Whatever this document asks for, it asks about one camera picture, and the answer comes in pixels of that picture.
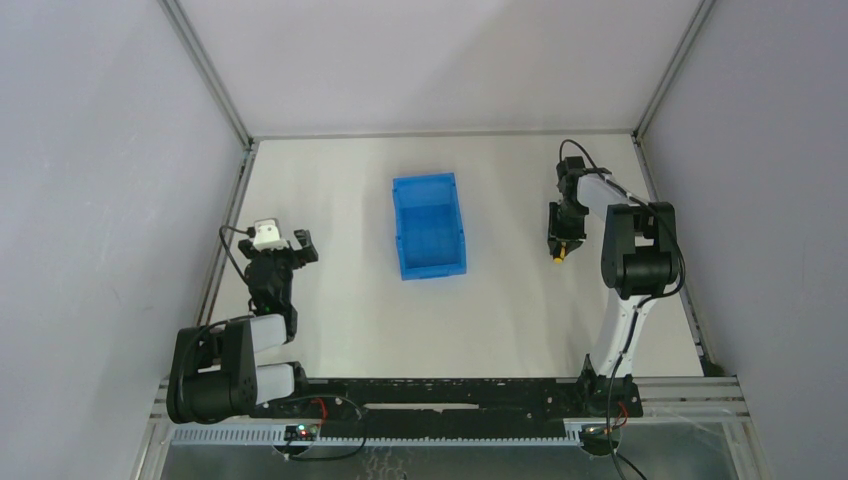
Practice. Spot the black yellow screwdriver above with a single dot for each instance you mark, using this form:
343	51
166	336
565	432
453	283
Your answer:
560	253

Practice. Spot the right circuit board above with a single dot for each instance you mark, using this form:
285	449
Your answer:
595	441

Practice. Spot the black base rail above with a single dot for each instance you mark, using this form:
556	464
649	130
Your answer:
476	408

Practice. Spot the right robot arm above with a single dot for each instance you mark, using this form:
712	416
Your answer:
640	263

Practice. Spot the circuit board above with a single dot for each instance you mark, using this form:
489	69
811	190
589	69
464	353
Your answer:
301	433
595	441

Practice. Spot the blue plastic bin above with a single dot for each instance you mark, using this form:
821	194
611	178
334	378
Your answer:
430	236

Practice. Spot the aluminium frame profile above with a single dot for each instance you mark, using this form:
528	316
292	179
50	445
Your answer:
191	41

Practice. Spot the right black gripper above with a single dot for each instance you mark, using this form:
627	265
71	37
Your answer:
559	231

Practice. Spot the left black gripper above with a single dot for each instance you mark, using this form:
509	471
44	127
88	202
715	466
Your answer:
275	252

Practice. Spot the white cable duct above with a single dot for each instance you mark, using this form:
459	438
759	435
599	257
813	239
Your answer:
281	434

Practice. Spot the left circuit board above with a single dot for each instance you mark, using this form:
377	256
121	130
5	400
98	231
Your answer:
301	433

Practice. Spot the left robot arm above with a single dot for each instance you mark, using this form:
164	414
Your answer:
215	372

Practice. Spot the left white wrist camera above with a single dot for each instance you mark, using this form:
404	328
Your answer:
268	236

